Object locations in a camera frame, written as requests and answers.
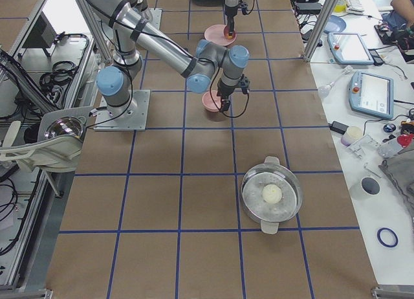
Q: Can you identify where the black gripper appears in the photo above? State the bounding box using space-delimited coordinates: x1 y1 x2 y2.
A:
224 7 236 39
217 80 236 112

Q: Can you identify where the pink bowl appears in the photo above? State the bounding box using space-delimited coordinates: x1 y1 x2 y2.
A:
202 90 221 113

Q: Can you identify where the red apple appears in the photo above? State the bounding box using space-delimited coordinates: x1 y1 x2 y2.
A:
224 30 235 40

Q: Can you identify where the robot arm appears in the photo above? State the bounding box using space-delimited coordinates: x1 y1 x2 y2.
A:
85 0 250 113
223 0 239 39

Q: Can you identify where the blue plate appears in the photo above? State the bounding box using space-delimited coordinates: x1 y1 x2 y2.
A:
323 15 347 34

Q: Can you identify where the steel steamer pot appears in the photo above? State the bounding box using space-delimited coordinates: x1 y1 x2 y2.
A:
241 156 303 234

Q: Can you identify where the white steamed bun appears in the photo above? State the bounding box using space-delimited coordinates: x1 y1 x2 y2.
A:
261 184 283 205

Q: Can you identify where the teach pendant far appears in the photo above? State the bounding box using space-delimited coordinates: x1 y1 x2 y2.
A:
327 32 374 65

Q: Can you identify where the teach pendant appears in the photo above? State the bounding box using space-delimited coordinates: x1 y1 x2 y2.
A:
349 71 394 120
327 32 374 65

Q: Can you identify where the black power adapter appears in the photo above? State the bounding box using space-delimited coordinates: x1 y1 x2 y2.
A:
329 121 349 135

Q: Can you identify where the teach pendant near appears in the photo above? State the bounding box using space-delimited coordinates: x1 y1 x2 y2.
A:
349 71 394 120

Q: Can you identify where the glass pot lid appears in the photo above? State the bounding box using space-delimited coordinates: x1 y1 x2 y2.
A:
44 116 84 139

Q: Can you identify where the white paper cup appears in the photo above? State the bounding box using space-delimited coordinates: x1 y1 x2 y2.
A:
349 176 380 200

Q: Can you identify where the white office chair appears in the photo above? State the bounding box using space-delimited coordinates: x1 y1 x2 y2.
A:
1 121 82 173

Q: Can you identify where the aluminium frame post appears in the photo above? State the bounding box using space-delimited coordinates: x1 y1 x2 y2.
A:
302 0 338 62

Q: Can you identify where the blue rubber ring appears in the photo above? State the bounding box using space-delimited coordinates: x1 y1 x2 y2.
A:
376 227 399 249

